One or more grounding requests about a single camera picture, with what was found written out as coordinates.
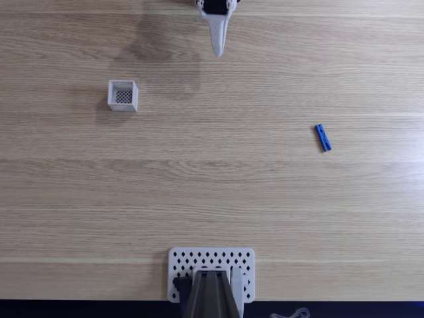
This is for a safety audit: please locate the white perforated base plate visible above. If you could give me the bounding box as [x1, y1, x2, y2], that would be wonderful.
[167, 246, 256, 304]

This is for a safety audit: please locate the black clamp block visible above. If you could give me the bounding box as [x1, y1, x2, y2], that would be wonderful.
[172, 276, 193, 303]

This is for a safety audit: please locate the white upright bracket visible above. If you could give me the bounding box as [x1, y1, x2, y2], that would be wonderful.
[230, 266, 245, 318]

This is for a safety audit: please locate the grey cable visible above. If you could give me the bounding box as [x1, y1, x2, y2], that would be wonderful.
[268, 307, 311, 318]

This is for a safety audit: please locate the blue clothes peg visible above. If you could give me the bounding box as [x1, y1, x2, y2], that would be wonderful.
[314, 123, 333, 154]

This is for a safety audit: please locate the small white lattice crate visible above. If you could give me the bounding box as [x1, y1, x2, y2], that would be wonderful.
[107, 79, 139, 113]

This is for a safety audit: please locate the grey camera stand pole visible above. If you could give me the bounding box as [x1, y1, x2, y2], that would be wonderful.
[182, 269, 241, 318]

